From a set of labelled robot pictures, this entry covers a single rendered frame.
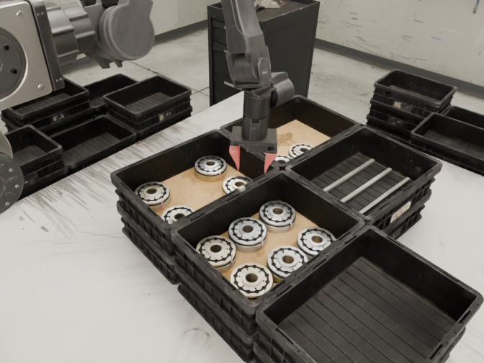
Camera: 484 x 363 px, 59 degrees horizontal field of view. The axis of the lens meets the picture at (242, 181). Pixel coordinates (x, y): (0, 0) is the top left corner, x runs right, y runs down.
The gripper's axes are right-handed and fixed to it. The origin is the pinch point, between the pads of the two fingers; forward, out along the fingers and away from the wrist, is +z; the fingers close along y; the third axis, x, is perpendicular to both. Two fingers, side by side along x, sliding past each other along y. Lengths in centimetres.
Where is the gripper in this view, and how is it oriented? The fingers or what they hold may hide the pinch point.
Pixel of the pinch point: (251, 167)
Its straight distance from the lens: 101.2
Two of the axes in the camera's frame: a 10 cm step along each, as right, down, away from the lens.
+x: -0.6, 6.0, -8.0
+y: -10.0, -0.7, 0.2
